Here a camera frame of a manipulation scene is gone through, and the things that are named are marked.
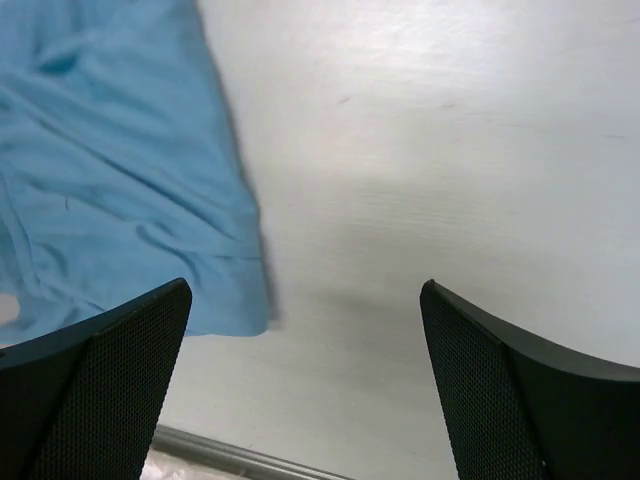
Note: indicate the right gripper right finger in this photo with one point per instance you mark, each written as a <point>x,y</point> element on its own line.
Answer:
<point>518,406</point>

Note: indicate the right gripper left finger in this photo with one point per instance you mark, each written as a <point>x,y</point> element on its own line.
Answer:
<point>83,402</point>

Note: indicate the light blue shorts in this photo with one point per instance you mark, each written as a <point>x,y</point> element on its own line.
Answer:
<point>119,169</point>

